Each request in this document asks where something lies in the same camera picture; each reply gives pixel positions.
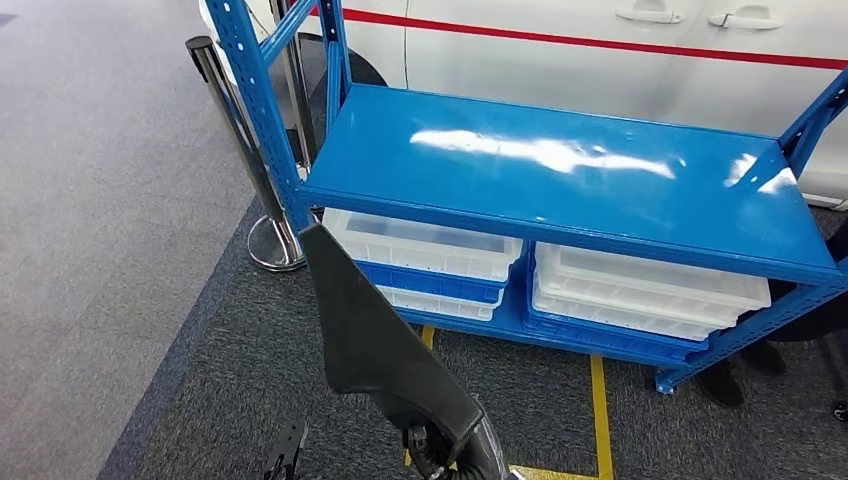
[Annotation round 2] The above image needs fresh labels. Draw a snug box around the black plastic plate frame part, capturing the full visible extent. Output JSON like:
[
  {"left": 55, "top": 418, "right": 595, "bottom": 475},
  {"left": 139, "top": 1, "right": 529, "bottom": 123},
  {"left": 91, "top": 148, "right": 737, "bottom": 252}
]
[{"left": 298, "top": 223, "right": 486, "bottom": 465}]

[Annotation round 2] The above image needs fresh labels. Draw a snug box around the blue metal shelf rack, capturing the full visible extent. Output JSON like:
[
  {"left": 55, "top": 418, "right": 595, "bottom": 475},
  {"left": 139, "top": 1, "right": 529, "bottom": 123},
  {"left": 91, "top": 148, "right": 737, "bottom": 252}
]
[{"left": 203, "top": 0, "right": 848, "bottom": 397}]

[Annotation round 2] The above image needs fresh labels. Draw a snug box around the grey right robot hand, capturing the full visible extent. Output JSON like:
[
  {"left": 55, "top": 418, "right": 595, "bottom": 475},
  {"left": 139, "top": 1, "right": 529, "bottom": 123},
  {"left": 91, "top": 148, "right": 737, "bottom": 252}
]
[{"left": 380, "top": 390, "right": 515, "bottom": 480}]

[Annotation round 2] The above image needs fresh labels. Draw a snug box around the person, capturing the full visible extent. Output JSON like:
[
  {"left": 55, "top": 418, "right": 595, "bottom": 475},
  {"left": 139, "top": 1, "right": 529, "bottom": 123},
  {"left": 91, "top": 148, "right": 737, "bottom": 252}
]
[{"left": 695, "top": 218, "right": 848, "bottom": 409}]

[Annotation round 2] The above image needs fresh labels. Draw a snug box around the white car with red stripe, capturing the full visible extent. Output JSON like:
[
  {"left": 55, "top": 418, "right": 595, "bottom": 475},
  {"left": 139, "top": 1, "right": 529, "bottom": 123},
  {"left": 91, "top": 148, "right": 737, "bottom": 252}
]
[{"left": 198, "top": 0, "right": 848, "bottom": 212}]

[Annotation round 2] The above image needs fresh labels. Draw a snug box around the white plastic tray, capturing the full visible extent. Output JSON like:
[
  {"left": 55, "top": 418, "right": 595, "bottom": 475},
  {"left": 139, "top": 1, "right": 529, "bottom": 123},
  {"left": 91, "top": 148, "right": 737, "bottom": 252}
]
[
  {"left": 322, "top": 207, "right": 525, "bottom": 284},
  {"left": 377, "top": 284, "right": 498, "bottom": 324},
  {"left": 531, "top": 274, "right": 741, "bottom": 343},
  {"left": 535, "top": 241, "right": 773, "bottom": 314}
]

